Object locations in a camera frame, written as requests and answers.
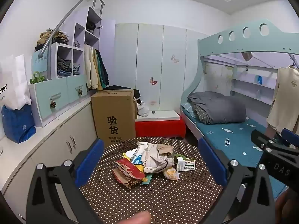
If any grey metal handrail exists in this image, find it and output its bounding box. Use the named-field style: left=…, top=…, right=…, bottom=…
left=38, top=0, right=105, bottom=59

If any teal printed bed sheet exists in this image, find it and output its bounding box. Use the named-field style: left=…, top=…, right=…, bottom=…
left=181, top=104, right=291, bottom=193

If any red crumpled paper bag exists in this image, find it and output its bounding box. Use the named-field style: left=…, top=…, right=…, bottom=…
left=113, top=158, right=146, bottom=189

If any blue shopping bag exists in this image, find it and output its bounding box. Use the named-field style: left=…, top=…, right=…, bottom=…
left=1, top=104, right=37, bottom=144

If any white plastic bag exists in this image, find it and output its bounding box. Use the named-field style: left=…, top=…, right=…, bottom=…
left=137, top=101, right=150, bottom=117

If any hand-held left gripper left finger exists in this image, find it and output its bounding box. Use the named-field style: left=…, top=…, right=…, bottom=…
left=26, top=138, right=105, bottom=224

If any green hanging shirt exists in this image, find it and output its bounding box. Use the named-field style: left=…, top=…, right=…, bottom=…
left=94, top=49, right=104, bottom=91

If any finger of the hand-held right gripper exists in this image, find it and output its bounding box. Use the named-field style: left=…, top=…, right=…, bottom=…
left=281, top=128, right=299, bottom=148
left=251, top=129, right=299, bottom=189

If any red storage bench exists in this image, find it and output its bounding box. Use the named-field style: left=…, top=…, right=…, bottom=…
left=135, top=110, right=187, bottom=140

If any blue white wrapper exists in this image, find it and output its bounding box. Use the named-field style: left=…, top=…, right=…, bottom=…
left=131, top=155, right=146, bottom=166

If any pale green wardrobe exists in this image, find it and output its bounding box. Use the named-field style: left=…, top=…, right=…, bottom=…
left=114, top=23, right=207, bottom=122

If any small white carton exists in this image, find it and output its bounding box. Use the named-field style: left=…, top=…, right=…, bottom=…
left=176, top=156, right=196, bottom=172

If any round polka-dot table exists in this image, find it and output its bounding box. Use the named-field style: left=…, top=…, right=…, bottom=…
left=79, top=136, right=225, bottom=224

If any person's left hand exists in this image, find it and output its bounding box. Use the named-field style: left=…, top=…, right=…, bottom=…
left=119, top=211, right=152, bottom=224

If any grey folded duvet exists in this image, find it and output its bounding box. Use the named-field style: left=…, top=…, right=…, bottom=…
left=188, top=91, right=247, bottom=125

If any white stepped shelf unit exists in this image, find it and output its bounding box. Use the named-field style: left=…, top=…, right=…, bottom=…
left=29, top=6, right=103, bottom=128

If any brown cardboard box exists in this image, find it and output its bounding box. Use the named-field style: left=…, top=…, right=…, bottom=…
left=91, top=89, right=139, bottom=141

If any blue clothes hanger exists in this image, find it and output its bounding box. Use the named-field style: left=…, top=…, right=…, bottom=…
left=288, top=53, right=299, bottom=70

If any white wall shelf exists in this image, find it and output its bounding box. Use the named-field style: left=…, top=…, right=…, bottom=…
left=231, top=69, right=279, bottom=106

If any black bag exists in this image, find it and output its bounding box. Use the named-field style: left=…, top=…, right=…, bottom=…
left=106, top=85, right=141, bottom=98

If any green artificial plant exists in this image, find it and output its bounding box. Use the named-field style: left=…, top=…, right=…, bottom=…
left=29, top=72, right=46, bottom=85

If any white low cabinet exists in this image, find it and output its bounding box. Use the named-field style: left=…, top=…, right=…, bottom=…
left=0, top=97, right=99, bottom=224

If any brown clothes pile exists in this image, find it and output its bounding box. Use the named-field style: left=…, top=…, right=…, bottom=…
left=35, top=29, right=70, bottom=51

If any beige hanging sweater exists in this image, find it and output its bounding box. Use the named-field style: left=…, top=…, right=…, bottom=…
left=266, top=66, right=299, bottom=134

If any white paper bag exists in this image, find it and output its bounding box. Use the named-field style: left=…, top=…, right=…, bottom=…
left=0, top=54, right=32, bottom=111

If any dark hanging jacket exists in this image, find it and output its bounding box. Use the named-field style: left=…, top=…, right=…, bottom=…
left=95, top=49, right=110, bottom=88

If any cream hanging jacket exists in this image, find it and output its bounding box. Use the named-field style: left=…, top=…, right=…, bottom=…
left=84, top=44, right=100, bottom=90

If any light blue pillow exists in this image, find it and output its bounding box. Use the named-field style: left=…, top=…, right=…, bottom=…
left=183, top=103, right=198, bottom=119

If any brown crumpled paper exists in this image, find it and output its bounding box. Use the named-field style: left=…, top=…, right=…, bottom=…
left=156, top=144, right=175, bottom=157

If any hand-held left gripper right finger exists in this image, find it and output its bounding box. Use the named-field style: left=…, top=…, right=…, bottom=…
left=198, top=137, right=276, bottom=224

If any teal bunk bed frame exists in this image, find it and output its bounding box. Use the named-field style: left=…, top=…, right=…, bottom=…
left=179, top=18, right=299, bottom=150

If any white crumpled paper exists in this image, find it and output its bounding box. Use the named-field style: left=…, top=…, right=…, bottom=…
left=143, top=153, right=175, bottom=174

